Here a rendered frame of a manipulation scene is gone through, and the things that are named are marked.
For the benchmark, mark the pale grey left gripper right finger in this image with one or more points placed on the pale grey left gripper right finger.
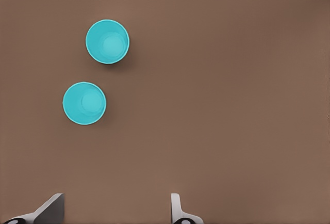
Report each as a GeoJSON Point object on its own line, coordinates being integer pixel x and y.
{"type": "Point", "coordinates": [177, 208]}

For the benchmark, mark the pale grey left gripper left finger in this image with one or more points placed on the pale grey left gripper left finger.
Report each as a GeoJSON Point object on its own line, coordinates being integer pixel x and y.
{"type": "Point", "coordinates": [49, 209]}

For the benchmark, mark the turquoise blue bowl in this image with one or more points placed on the turquoise blue bowl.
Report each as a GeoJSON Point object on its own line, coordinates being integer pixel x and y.
{"type": "Point", "coordinates": [107, 41]}
{"type": "Point", "coordinates": [84, 103]}

